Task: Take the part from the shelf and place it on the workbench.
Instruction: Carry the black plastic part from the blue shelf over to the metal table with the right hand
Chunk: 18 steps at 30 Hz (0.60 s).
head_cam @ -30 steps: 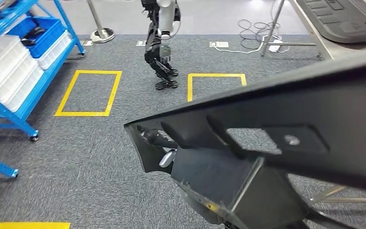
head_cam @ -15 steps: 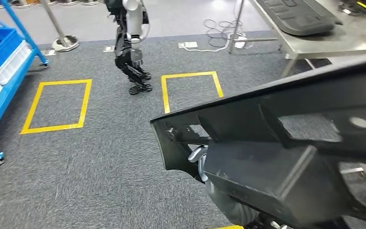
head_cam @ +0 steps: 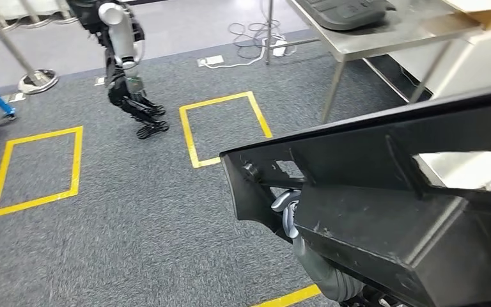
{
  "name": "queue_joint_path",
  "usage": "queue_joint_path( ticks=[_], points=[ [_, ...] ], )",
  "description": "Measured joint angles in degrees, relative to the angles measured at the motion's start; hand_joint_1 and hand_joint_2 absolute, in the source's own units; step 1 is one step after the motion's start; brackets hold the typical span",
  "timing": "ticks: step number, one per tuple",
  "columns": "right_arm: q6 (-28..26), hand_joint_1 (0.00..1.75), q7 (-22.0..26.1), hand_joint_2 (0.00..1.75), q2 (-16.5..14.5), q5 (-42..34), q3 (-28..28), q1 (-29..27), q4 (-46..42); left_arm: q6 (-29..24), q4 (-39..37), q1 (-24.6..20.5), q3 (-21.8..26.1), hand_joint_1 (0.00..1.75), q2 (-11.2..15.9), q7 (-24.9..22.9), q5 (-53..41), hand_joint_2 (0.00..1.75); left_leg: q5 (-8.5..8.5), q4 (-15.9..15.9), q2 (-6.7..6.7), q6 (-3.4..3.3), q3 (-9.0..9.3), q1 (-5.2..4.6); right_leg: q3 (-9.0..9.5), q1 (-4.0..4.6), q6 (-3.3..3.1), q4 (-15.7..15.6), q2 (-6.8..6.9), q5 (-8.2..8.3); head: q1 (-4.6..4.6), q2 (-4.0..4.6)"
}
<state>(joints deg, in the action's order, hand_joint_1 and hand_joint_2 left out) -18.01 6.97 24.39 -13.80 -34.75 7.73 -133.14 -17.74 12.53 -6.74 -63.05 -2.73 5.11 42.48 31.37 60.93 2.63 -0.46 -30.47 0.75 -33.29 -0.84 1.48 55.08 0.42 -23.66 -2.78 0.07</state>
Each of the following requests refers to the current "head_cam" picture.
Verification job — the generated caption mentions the white cabinet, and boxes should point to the white cabinet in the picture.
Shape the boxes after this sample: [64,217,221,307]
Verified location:
[387,25,491,193]

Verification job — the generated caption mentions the white power strip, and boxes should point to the white power strip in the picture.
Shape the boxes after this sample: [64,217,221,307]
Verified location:
[270,39,289,58]
[198,55,225,68]

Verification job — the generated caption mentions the white cable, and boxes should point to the white cable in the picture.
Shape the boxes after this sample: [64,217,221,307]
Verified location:
[205,37,274,70]

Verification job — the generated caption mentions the grey coiled cable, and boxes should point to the grey coiled cable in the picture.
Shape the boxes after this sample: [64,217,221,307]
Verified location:
[228,21,298,60]

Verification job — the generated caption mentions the dark grey plastic part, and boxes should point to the dark grey plastic part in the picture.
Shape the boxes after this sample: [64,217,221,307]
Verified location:
[294,0,398,31]

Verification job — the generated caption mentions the stainless steel workbench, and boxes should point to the stainless steel workbench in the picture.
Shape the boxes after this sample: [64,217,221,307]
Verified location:
[264,0,483,125]

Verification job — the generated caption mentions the large black plastic panel part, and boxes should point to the large black plastic panel part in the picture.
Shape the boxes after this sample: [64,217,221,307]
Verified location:
[220,81,491,307]

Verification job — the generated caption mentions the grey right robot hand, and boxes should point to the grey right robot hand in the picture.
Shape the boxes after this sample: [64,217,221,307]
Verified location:
[270,189,304,240]

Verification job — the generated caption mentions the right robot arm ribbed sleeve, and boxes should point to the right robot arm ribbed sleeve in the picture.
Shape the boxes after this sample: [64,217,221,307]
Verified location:
[292,235,399,307]

